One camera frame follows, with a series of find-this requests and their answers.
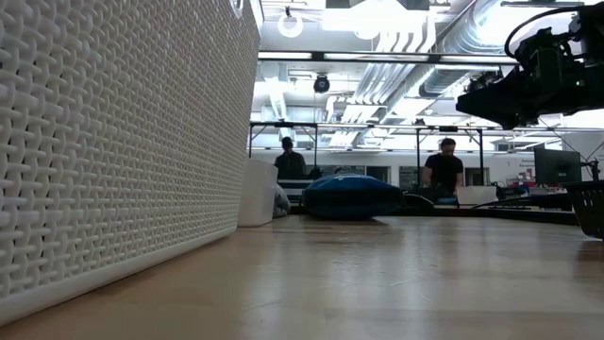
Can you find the black ceiling spotlight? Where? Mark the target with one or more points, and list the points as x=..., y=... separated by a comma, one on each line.
x=486, y=79

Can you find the black computer monitor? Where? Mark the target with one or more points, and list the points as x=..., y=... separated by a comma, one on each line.
x=557, y=165

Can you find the person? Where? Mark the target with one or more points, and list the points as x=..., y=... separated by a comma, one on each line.
x=443, y=172
x=290, y=165

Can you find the black overhead beam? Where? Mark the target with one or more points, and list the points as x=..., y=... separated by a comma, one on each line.
x=377, y=57

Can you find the blue first aid pouch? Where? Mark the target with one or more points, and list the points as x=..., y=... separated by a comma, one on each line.
x=349, y=193

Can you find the black dome camera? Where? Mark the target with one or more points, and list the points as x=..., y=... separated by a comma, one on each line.
x=322, y=84

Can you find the large white woven bin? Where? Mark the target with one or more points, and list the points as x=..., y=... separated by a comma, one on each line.
x=118, y=141

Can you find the black mesh basket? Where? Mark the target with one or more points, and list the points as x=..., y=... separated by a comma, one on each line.
x=587, y=208

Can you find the white box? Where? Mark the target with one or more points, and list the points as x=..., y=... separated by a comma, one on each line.
x=476, y=194

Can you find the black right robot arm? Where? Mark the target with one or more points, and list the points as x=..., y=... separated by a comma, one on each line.
x=592, y=33

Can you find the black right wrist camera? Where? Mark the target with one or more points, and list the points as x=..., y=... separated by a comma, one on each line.
x=542, y=54

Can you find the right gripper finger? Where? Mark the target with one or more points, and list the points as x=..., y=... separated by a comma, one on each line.
x=500, y=104

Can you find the small white plastic bin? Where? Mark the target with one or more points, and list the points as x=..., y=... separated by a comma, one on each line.
x=257, y=193

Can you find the grey patterned hospital gown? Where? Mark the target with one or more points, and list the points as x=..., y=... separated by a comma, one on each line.
x=281, y=203

